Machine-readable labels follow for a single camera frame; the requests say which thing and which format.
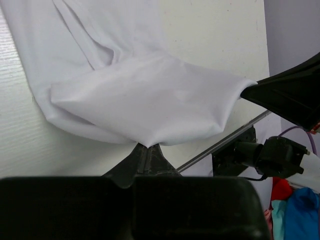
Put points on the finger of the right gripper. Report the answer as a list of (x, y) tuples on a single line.
[(293, 94)]

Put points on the white t shirt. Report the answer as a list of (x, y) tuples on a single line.
[(100, 69)]

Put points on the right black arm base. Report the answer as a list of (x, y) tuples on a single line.
[(236, 156)]

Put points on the blue cloth pile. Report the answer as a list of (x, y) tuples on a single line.
[(301, 218)]

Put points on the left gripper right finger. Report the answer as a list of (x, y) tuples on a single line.
[(168, 207)]

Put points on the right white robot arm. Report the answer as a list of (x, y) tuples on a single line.
[(286, 159)]

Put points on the teal cloth pile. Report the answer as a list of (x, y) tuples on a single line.
[(278, 219)]

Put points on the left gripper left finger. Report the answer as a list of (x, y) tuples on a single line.
[(69, 208)]

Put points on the red cloth pile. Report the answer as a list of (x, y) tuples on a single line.
[(281, 189)]

